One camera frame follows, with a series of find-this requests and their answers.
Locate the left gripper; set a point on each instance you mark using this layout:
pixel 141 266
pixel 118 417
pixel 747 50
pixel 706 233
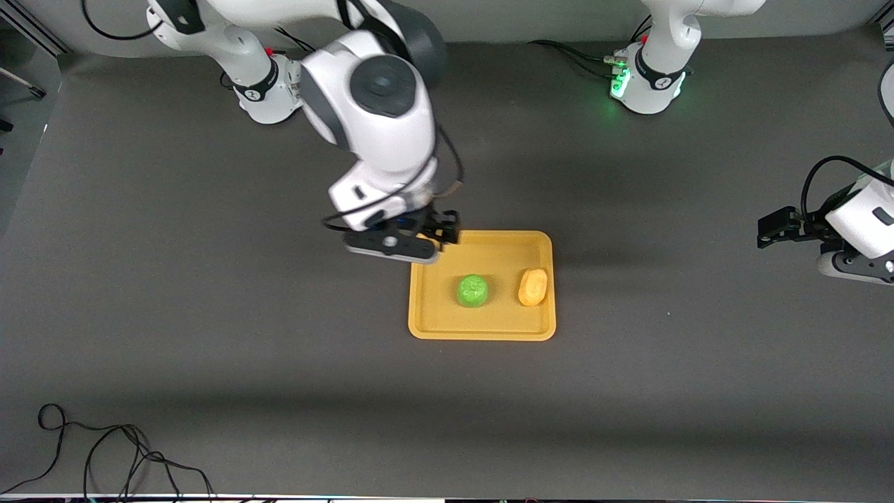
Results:
pixel 814 226

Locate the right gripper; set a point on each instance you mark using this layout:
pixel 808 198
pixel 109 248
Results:
pixel 437 225

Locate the green apple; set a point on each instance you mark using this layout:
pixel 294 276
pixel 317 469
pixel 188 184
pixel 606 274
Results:
pixel 473 290

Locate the yellow-brown potato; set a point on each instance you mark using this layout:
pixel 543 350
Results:
pixel 533 288

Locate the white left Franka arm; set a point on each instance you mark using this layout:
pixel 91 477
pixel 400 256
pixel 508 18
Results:
pixel 656 63

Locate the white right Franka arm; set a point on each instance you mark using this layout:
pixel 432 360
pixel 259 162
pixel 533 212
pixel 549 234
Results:
pixel 377 105

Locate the yellow plastic tray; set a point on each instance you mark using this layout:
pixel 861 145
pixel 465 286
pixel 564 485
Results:
pixel 489 321

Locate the dark grey table mat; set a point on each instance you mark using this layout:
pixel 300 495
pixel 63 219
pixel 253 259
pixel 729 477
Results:
pixel 209 244

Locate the black aluminium frame rail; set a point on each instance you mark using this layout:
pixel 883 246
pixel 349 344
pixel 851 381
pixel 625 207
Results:
pixel 38 31

